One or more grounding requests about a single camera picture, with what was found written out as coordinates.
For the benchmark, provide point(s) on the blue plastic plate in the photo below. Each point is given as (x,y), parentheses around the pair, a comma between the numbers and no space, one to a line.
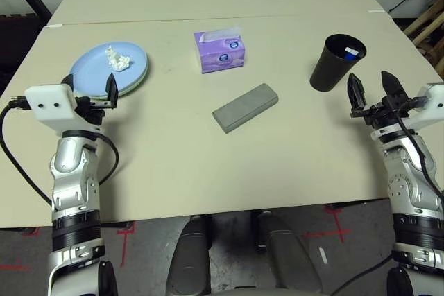
(90,70)

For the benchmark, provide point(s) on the wooden chair frame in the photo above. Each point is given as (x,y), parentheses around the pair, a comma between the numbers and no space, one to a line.
(425,22)

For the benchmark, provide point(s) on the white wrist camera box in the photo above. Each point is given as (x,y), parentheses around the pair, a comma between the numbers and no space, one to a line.
(48,105)
(430,105)

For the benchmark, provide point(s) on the black foam floor mat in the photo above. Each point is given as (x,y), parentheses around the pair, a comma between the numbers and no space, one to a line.
(15,46)

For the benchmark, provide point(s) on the small blue white connector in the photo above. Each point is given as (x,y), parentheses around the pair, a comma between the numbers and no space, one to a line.
(351,53)

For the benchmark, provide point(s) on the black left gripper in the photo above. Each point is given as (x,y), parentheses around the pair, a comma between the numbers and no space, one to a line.
(92,112)

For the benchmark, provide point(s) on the grey robot leg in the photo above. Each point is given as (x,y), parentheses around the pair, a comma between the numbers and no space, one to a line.
(189,261)
(288,258)

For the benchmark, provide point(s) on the grey robot right leg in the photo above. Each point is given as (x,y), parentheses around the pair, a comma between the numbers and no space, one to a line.
(288,258)

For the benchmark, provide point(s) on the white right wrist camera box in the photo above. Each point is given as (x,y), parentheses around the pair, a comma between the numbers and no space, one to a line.
(430,105)

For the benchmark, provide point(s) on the grey robot left leg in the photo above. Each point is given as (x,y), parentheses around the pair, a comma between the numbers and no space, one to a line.
(189,261)

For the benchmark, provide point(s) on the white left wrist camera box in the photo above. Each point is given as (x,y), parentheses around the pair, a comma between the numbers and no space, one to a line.
(48,105)

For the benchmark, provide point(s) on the purple tissue pack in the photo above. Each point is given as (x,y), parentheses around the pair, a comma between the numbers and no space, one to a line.
(218,57)

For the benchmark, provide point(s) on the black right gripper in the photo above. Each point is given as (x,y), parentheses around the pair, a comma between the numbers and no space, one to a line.
(385,112)

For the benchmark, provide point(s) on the green plastic plate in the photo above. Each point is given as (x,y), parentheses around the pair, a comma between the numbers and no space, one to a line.
(140,82)

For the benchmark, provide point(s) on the white tissue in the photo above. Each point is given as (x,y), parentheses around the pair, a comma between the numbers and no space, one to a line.
(118,60)

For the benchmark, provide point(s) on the white tape strip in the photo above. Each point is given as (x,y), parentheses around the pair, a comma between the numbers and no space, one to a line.
(375,11)
(54,26)

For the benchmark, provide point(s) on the grey glasses case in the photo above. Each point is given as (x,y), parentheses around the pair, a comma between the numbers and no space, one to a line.
(246,107)

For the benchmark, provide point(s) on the black plastic cup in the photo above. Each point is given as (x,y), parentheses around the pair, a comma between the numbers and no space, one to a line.
(326,70)

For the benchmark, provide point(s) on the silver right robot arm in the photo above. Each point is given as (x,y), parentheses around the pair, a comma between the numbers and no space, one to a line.
(406,171)

